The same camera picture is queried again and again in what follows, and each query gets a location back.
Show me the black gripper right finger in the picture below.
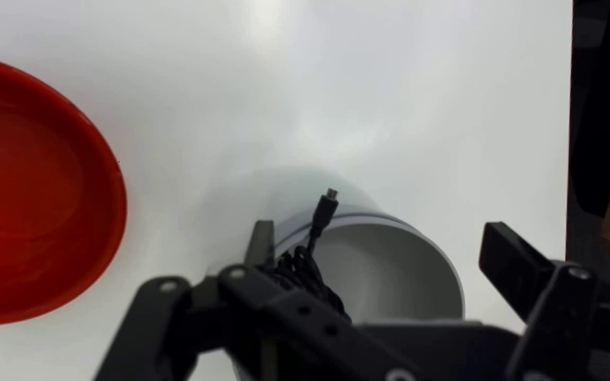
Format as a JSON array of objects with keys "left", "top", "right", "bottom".
[{"left": 477, "top": 221, "right": 610, "bottom": 381}]

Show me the black cable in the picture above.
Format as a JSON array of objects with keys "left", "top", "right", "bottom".
[{"left": 274, "top": 184, "right": 354, "bottom": 321}]

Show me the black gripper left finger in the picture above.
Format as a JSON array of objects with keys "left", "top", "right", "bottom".
[{"left": 94, "top": 218, "right": 365, "bottom": 381}]

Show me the grey bowl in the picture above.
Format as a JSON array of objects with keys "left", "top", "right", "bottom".
[{"left": 271, "top": 203, "right": 465, "bottom": 327}]

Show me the red bowl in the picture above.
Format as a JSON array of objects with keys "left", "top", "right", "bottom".
[{"left": 0, "top": 50, "right": 129, "bottom": 329}]

